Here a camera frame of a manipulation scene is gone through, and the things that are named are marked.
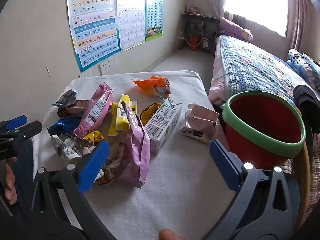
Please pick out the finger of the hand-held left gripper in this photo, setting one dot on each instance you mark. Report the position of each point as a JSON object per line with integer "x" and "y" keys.
{"x": 27, "y": 129}
{"x": 15, "y": 122}

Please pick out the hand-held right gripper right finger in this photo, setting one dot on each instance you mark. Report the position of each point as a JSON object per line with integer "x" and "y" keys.
{"x": 222, "y": 162}

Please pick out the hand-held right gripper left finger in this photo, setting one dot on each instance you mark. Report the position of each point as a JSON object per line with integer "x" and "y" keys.
{"x": 93, "y": 165}

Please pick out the silver red candy wrapper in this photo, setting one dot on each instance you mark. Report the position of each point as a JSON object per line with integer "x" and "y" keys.
{"x": 102, "y": 178}

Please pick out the small yellow candy wrapper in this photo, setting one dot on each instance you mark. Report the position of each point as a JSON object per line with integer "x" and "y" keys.
{"x": 95, "y": 136}

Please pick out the grey white tube wrapper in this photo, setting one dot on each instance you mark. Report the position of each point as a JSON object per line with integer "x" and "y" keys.
{"x": 65, "y": 147}

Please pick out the blue snack wrapper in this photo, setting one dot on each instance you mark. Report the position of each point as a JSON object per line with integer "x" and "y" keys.
{"x": 61, "y": 126}

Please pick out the large pink snack bag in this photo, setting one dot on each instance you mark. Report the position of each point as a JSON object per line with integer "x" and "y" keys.
{"x": 137, "y": 150}

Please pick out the dark brown snack wrapper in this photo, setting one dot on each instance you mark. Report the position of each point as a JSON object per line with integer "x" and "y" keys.
{"x": 65, "y": 101}

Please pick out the pink white carton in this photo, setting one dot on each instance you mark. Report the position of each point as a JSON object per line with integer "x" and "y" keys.
{"x": 200, "y": 120}

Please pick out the yellow white snack wrapper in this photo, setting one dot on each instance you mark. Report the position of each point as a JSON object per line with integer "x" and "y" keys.
{"x": 116, "y": 120}

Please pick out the pink striped snack packet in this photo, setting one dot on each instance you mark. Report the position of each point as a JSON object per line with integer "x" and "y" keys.
{"x": 96, "y": 107}

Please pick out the red bucket with green rim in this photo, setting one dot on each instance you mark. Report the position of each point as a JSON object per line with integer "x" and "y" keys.
{"x": 262, "y": 120}

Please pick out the white milk carton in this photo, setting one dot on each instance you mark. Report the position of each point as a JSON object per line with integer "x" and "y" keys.
{"x": 162, "y": 122}

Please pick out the black yellow round wrapper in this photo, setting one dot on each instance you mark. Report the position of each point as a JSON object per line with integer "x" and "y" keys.
{"x": 147, "y": 112}

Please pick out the orange snack wrapper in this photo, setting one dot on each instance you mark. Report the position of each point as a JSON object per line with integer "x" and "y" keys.
{"x": 147, "y": 83}

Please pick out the person's left hand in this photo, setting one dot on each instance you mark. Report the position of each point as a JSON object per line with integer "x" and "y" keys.
{"x": 10, "y": 182}

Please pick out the person's right hand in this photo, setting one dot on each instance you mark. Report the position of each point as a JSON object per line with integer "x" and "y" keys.
{"x": 171, "y": 235}

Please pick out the person's dark blue pants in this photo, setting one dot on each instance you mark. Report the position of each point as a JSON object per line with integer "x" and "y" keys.
{"x": 23, "y": 167}

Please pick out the white table cloth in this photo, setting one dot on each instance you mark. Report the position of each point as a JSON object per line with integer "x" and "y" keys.
{"x": 175, "y": 180}

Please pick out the blue plaid bed quilt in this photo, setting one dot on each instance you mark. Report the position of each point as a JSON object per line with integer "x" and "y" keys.
{"x": 250, "y": 65}

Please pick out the black cloth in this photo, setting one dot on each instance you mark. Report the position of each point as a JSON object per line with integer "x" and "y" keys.
{"x": 305, "y": 100}

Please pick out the small white container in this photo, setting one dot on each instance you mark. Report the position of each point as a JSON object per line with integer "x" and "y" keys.
{"x": 205, "y": 42}

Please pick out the small red bin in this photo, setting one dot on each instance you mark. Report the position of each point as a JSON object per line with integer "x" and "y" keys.
{"x": 193, "y": 42}

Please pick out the blue patterned pillow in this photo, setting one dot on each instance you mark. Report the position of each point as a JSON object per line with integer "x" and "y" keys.
{"x": 303, "y": 67}

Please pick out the purple pillow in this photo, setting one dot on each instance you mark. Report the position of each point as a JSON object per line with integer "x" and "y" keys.
{"x": 235, "y": 28}

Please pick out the dark side table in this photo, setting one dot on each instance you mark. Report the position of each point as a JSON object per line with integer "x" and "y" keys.
{"x": 197, "y": 16}

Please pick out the small red white box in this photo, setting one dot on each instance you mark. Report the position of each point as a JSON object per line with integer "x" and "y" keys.
{"x": 192, "y": 8}

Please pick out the bright window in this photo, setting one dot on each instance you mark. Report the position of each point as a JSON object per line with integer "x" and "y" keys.
{"x": 255, "y": 2}

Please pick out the white wall socket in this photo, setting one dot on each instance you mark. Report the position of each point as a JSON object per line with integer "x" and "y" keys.
{"x": 113, "y": 62}
{"x": 104, "y": 67}

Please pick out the blue letter wall poster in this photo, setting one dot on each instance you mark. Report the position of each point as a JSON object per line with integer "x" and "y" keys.
{"x": 92, "y": 30}

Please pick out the white chart wall poster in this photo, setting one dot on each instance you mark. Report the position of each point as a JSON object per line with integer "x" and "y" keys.
{"x": 131, "y": 17}

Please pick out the teal chart wall poster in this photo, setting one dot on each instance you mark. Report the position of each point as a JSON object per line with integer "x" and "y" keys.
{"x": 153, "y": 12}

